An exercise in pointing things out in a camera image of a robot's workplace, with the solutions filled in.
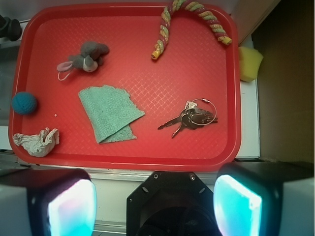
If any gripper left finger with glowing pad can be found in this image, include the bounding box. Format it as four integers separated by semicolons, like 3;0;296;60
0;169;97;236

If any green woven cloth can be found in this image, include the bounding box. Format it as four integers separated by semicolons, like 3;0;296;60
78;85;145;144

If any blue textured ball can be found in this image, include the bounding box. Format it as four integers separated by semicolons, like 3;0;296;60
11;92;37;115

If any crumpled white paper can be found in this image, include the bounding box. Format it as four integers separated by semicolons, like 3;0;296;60
13;127;60;158

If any multicolour twisted rope toy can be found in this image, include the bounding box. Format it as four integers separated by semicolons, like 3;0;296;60
151;0;232;60

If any bunch of metal keys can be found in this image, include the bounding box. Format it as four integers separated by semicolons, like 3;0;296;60
157;98;218;138

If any black knob object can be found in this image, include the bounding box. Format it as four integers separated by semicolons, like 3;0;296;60
0;15;22;41

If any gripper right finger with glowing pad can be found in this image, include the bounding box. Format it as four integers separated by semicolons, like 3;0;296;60
213;162;315;236

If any red plastic tray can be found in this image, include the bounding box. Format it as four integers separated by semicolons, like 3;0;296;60
9;3;241;172

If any gray plush bunny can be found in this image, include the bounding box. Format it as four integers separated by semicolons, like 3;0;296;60
57;41;109;81

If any yellow sponge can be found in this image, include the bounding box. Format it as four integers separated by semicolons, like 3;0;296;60
238;47;264;82

